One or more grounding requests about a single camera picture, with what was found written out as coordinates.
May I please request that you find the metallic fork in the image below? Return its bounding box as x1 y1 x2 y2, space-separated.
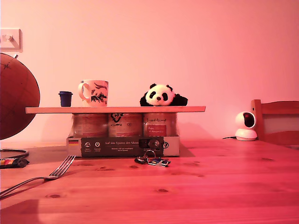
0 154 76 199

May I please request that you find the glass jar with red label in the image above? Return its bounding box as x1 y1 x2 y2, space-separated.
142 113 179 137

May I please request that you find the panda plush toy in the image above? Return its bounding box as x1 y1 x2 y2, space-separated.
140 83 189 107

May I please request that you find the glass jar with logo label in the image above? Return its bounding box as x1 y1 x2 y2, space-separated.
107 113 143 138

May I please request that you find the wooden board shelf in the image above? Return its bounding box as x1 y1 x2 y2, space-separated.
25 106 206 115

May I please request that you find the printed cardboard tray box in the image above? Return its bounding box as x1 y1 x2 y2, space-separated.
66 135 180 158

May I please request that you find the white mug with dark print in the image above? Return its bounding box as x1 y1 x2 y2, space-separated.
78 79 109 107

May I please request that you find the glass jar with plain label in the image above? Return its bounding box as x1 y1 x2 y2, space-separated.
71 113 108 138

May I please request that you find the small blue lidded cup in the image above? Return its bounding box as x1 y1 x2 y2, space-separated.
58 91 73 107

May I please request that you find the wooden chair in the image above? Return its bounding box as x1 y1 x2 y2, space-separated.
251 99 299 150

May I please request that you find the brown globe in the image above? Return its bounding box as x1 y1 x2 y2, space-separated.
0 52 41 140

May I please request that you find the dark colourful snack wrapper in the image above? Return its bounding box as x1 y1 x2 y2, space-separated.
0 158 30 169

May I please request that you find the key bunch with ring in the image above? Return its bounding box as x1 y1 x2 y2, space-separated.
134 149 171 168

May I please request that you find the white round security camera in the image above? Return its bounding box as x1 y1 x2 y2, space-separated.
235 111 258 141

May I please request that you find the black globe stand ring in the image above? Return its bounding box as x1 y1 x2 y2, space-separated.
0 148 30 160

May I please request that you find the white wall switch plate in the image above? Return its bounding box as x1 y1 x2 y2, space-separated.
0 28 23 52

